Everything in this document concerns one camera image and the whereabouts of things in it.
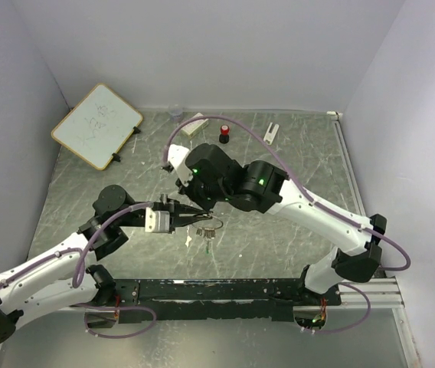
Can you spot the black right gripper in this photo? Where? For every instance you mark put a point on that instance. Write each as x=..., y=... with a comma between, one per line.
x=189, y=191

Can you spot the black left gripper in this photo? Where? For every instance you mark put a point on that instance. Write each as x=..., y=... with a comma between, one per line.
x=183, y=220

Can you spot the silver key bunch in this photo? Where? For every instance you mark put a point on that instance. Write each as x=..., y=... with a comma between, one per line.
x=208, y=233

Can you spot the large metal keyring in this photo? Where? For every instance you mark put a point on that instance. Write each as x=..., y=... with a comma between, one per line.
x=210, y=222

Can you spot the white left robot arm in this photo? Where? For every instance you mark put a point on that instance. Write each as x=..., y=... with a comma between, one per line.
x=70, y=273

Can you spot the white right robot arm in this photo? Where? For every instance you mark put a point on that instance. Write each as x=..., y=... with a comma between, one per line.
x=356, y=255

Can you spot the red black stamp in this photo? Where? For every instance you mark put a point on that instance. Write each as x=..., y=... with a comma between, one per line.
x=224, y=134

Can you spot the white cardboard box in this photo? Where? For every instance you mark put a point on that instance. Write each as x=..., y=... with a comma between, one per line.
x=194, y=127

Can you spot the white plastic clip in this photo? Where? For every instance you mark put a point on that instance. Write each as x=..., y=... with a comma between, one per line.
x=271, y=133

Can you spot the clear plastic cup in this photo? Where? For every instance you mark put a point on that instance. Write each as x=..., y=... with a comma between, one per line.
x=176, y=113

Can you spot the small framed whiteboard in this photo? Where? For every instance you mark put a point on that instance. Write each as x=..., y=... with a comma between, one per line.
x=98, y=127

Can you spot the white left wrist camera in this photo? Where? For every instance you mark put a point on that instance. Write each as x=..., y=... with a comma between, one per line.
x=158, y=216

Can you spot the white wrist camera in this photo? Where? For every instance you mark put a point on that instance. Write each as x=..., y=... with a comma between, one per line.
x=176, y=162
x=158, y=216

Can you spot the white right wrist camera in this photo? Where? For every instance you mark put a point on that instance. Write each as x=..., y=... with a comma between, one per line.
x=176, y=162

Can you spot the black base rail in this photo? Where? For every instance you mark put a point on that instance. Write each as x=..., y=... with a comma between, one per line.
x=218, y=299

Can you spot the white corner bracket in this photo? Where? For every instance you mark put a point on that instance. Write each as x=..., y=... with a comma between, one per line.
x=334, y=113

